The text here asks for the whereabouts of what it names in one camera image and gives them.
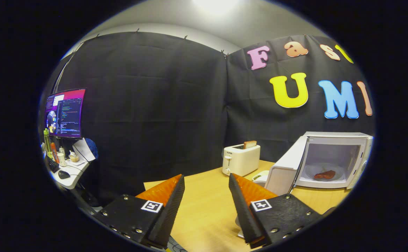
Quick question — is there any white paper sheet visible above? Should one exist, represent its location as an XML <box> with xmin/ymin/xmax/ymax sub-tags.
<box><xmin>72</xmin><ymin>138</ymin><xmax>96</xmax><ymax>162</ymax></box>

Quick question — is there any reddish brown meat piece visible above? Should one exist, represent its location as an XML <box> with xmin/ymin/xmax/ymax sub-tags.
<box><xmin>314</xmin><ymin>170</ymin><xmax>336</xmax><ymax>180</ymax></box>

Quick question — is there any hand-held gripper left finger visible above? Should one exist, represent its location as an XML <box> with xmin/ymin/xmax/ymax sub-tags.
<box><xmin>93</xmin><ymin>174</ymin><xmax>185</xmax><ymax>250</ymax></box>

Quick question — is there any green bottle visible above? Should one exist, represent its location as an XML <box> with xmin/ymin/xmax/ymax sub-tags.
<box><xmin>43</xmin><ymin>128</ymin><xmax>52</xmax><ymax>158</ymax></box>

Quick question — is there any blue chair back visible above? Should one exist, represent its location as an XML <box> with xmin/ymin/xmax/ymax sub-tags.
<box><xmin>84</xmin><ymin>138</ymin><xmax>99</xmax><ymax>161</ymax></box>

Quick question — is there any small white ribbed tray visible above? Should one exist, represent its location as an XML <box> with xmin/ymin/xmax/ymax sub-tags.
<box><xmin>234</xmin><ymin>214</ymin><xmax>246</xmax><ymax>239</ymax></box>

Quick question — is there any black backdrop cloth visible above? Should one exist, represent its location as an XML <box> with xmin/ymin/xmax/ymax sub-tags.
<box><xmin>38</xmin><ymin>31</ymin><xmax>376</xmax><ymax>207</ymax></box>

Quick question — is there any cream bread toaster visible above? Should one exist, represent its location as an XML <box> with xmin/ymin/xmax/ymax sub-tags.
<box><xmin>222</xmin><ymin>144</ymin><xmax>261</xmax><ymax>176</ymax></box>

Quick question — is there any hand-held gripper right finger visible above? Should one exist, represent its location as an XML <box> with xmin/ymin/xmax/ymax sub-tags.
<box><xmin>228</xmin><ymin>173</ymin><xmax>325</xmax><ymax>249</ymax></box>

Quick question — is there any white toaster oven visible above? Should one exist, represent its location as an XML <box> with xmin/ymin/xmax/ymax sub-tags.
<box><xmin>264</xmin><ymin>132</ymin><xmax>374</xmax><ymax>196</ymax></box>

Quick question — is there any black keyboard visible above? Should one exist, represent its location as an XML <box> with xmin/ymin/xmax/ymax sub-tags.
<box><xmin>46</xmin><ymin>156</ymin><xmax>60</xmax><ymax>173</ymax></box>

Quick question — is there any white office desk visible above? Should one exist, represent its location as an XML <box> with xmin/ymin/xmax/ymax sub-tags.
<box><xmin>48</xmin><ymin>159</ymin><xmax>90</xmax><ymax>190</ymax></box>

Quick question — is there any glass turntable plate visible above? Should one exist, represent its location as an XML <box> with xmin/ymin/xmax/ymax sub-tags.
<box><xmin>305</xmin><ymin>163</ymin><xmax>348</xmax><ymax>182</ymax></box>

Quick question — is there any computer monitor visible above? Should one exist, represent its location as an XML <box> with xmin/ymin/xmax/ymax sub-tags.
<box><xmin>45</xmin><ymin>88</ymin><xmax>86</xmax><ymax>139</ymax></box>

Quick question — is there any white divided bean dish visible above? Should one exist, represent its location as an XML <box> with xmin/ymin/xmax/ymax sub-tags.
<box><xmin>252</xmin><ymin>170</ymin><xmax>270</xmax><ymax>186</ymax></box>

